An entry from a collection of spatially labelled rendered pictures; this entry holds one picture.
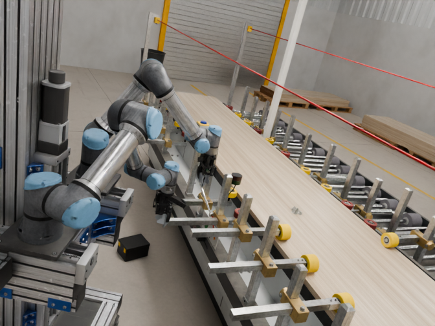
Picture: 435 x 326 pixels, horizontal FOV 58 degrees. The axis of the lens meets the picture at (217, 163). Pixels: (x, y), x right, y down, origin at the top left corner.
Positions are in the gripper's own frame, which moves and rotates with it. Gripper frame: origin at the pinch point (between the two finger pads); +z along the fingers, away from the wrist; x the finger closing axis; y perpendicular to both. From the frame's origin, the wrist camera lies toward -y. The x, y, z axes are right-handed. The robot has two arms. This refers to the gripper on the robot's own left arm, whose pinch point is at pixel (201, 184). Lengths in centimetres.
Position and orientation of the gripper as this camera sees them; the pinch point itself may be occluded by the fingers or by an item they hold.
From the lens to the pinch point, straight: 221.4
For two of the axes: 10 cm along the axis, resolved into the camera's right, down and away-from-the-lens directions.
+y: 3.4, 4.2, -8.4
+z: -2.1, 9.1, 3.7
